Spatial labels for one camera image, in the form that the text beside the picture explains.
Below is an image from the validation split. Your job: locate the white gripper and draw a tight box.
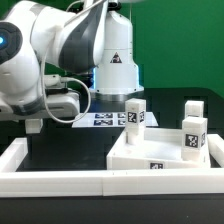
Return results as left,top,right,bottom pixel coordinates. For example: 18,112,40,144
0,74,80,121

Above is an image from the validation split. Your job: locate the white square table top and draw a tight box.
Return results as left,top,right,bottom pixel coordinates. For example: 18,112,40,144
106,128,211,170

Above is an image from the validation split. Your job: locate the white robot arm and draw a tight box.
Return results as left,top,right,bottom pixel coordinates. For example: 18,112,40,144
0,0,143,123

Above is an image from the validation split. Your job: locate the white sheet with tags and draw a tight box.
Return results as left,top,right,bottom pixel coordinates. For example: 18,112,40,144
71,112,159,128

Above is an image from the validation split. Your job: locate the white U-shaped obstacle fence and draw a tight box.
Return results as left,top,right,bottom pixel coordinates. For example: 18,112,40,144
0,138,224,197

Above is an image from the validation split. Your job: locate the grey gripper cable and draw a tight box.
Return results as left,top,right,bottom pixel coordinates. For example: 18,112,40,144
39,0,104,125

